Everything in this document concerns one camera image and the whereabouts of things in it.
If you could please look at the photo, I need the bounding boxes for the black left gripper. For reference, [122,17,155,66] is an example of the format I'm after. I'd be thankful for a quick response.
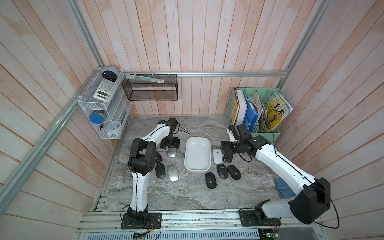
[160,133,180,149]

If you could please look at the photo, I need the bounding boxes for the silver mouse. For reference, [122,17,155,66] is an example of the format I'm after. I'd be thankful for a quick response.
[168,148,177,158]
[167,165,179,182]

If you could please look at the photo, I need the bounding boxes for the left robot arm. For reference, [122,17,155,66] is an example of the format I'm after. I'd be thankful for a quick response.
[127,118,180,225]

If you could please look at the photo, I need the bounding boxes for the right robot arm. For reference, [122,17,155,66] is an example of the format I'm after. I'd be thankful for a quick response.
[221,124,331,225]

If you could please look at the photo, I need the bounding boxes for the white mouse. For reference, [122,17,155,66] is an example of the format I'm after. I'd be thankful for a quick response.
[213,149,223,165]

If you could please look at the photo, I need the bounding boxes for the white storage box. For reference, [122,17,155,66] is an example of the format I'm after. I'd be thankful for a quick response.
[184,137,211,174]

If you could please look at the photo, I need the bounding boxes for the blue binder folder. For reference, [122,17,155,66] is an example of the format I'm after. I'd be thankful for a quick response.
[243,98,259,132]

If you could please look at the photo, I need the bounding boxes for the white book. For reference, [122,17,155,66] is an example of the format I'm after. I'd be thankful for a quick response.
[236,90,247,125]

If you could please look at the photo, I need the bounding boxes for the green folder with papers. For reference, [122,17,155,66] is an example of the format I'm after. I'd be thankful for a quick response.
[248,89,265,132]

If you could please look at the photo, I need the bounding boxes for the beige book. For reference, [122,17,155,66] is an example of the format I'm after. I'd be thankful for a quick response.
[231,96,240,125]

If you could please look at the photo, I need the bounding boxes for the green plastic file organizer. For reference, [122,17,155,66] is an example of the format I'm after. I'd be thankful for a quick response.
[226,88,283,142]

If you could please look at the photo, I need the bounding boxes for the white cup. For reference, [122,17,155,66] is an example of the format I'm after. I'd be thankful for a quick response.
[107,121,122,138]

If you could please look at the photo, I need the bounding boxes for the ruler on basket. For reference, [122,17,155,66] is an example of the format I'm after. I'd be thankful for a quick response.
[124,74,165,84]

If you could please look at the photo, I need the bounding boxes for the yellow cover magazine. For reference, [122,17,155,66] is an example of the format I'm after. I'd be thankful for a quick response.
[266,92,294,132]

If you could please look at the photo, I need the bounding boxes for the blue wallet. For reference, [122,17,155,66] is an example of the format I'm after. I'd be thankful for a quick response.
[274,178,296,199]

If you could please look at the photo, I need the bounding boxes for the blue lid jar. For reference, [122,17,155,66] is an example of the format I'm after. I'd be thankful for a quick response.
[89,111,105,125]

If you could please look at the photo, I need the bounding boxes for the white calculator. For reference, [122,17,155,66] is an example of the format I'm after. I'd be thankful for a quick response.
[93,79,118,102]

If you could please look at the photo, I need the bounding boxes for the round grey speaker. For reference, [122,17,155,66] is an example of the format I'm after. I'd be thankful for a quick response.
[102,66,119,82]

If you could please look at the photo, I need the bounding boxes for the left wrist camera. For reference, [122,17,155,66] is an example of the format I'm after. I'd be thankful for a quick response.
[158,118,179,133]

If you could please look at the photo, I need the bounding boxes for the black wire basket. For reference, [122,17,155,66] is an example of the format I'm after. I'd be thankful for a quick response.
[122,74,179,101]

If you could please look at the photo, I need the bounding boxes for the white wire shelf rack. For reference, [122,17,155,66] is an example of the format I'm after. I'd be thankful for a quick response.
[78,68,132,140]

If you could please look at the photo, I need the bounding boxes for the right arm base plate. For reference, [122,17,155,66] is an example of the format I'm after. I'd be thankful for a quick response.
[239,210,281,227]

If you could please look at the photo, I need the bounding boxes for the aluminium front rail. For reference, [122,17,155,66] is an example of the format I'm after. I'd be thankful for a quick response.
[76,206,325,233]

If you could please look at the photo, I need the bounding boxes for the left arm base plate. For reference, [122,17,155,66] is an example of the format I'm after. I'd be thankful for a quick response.
[120,213,162,230]

